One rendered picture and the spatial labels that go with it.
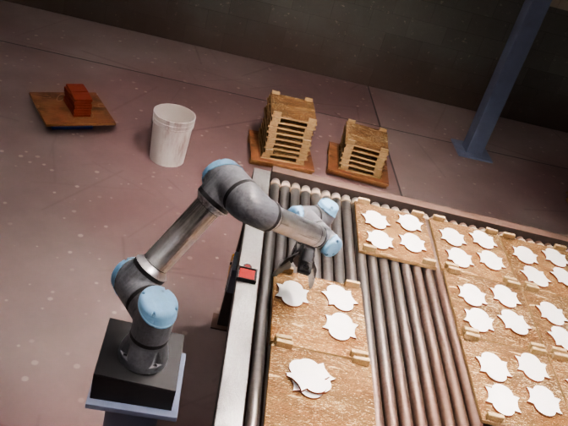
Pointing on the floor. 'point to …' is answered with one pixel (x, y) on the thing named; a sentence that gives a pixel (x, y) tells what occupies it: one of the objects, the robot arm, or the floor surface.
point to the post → (502, 80)
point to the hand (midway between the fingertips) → (291, 284)
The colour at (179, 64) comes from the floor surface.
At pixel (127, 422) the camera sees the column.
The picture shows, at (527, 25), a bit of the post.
